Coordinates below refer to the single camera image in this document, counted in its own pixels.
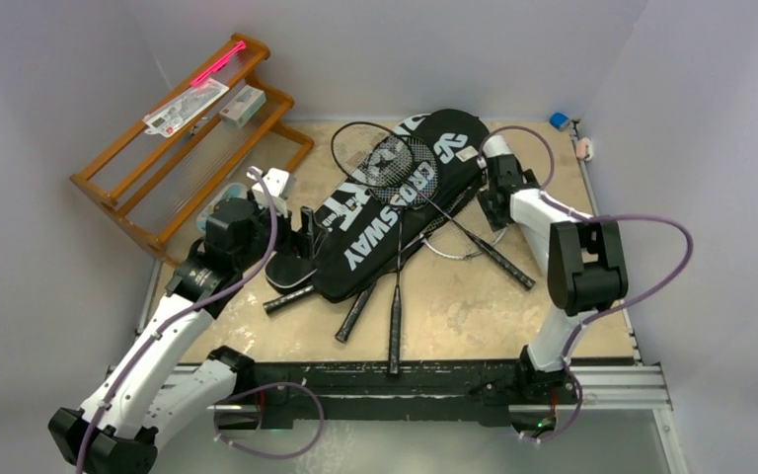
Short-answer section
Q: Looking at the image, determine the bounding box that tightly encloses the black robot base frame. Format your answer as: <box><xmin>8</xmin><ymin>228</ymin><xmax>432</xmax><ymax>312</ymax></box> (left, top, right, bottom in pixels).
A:
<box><xmin>101</xmin><ymin>355</ymin><xmax>672</xmax><ymax>436</ymax></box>

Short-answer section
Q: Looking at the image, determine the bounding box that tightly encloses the black badminton racket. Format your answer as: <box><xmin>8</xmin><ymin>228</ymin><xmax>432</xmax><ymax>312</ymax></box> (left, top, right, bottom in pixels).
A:
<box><xmin>331</xmin><ymin>121</ymin><xmax>535</xmax><ymax>289</ymax></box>

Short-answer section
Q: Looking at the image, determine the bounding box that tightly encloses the black racket bag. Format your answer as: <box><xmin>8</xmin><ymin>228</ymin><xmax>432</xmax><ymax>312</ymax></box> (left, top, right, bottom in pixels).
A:
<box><xmin>265</xmin><ymin>109</ymin><xmax>489</xmax><ymax>303</ymax></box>

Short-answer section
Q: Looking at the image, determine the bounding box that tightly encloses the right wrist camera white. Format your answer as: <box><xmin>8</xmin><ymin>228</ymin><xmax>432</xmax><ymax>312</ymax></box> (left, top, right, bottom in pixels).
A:
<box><xmin>479</xmin><ymin>133</ymin><xmax>516</xmax><ymax>168</ymax></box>

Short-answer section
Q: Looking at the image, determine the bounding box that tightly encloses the small teal white box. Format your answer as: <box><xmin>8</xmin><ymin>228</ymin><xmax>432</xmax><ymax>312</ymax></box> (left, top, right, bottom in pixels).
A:
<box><xmin>219</xmin><ymin>85</ymin><xmax>266</xmax><ymax>128</ymax></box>

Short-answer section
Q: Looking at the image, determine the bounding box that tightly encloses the wooden tiered shelf rack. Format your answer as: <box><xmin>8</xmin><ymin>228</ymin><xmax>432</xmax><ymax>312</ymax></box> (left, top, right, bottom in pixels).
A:
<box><xmin>70</xmin><ymin>33</ymin><xmax>315</xmax><ymax>266</ymax></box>

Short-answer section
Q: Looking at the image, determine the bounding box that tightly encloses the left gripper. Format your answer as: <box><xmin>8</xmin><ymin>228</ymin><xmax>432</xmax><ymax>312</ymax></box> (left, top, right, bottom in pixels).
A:
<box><xmin>235</xmin><ymin>189</ymin><xmax>326</xmax><ymax>272</ymax></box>

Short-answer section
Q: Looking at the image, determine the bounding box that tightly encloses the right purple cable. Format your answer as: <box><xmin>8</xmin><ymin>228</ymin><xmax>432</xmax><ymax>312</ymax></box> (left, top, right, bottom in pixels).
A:
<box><xmin>478</xmin><ymin>125</ymin><xmax>694</xmax><ymax>446</ymax></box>

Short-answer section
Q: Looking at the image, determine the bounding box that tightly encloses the blue small object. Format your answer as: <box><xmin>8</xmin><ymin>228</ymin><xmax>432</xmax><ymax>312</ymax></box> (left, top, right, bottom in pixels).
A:
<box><xmin>548</xmin><ymin>113</ymin><xmax>571</xmax><ymax>131</ymax></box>

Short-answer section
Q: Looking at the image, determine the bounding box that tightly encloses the blue toothbrush blister pack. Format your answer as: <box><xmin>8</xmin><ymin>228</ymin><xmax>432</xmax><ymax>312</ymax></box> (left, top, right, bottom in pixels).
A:
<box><xmin>195</xmin><ymin>182</ymin><xmax>248</xmax><ymax>235</ymax></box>

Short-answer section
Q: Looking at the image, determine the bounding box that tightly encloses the white packaged card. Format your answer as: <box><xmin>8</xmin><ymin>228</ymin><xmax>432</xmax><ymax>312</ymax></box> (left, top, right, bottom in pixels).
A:
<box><xmin>142</xmin><ymin>78</ymin><xmax>229</xmax><ymax>138</ymax></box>

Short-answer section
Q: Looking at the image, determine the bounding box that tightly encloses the black racket under bag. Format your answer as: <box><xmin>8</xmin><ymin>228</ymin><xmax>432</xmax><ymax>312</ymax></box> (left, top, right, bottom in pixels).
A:
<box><xmin>262</xmin><ymin>196</ymin><xmax>479</xmax><ymax>317</ymax></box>

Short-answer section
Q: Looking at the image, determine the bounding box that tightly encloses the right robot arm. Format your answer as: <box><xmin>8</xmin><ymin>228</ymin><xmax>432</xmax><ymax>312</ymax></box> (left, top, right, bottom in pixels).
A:
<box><xmin>478</xmin><ymin>152</ymin><xmax>629</xmax><ymax>402</ymax></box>

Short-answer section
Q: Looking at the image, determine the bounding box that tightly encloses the pink white small object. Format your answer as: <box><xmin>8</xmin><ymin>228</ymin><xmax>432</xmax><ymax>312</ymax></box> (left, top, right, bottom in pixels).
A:
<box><xmin>574</xmin><ymin>137</ymin><xmax>594</xmax><ymax>161</ymax></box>

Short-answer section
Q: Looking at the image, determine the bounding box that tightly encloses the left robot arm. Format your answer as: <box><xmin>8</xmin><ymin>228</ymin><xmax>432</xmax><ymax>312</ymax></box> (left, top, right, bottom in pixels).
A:
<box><xmin>48</xmin><ymin>197</ymin><xmax>293</xmax><ymax>473</ymax></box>

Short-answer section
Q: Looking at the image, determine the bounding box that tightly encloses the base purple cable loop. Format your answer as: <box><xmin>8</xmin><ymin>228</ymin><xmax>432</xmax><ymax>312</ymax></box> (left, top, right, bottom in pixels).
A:
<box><xmin>213</xmin><ymin>379</ymin><xmax>326</xmax><ymax>460</ymax></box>

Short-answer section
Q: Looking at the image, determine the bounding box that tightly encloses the white frame badminton racket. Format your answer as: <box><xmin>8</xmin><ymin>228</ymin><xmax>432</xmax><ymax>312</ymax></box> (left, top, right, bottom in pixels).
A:
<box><xmin>335</xmin><ymin>197</ymin><xmax>504</xmax><ymax>343</ymax></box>

